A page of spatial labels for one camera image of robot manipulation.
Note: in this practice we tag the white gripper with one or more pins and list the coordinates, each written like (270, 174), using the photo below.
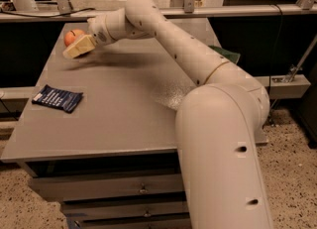
(97, 32)

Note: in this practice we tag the orange red apple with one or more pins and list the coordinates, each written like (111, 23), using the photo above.
(71, 36)

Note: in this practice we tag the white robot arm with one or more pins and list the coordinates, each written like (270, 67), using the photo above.
(216, 123)

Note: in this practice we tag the dark blue snack packet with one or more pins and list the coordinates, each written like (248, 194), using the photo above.
(56, 98)

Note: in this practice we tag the metal railing beam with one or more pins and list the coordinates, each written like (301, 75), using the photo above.
(170, 13)

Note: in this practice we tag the grey drawer cabinet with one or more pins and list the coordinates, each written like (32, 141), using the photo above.
(113, 162)

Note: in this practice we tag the green yellow sponge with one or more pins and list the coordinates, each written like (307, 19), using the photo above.
(233, 57)

